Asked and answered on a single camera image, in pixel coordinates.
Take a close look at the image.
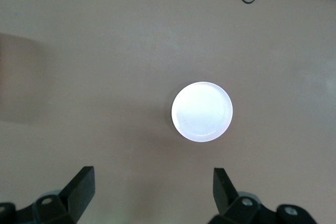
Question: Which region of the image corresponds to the pink round plate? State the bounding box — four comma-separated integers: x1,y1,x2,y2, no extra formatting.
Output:
171,81,234,143

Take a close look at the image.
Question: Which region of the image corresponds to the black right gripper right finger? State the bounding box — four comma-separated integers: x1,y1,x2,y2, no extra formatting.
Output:
213,167,316,224

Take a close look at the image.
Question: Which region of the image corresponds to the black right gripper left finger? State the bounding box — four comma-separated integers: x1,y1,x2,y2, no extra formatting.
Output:
0,166,95,224

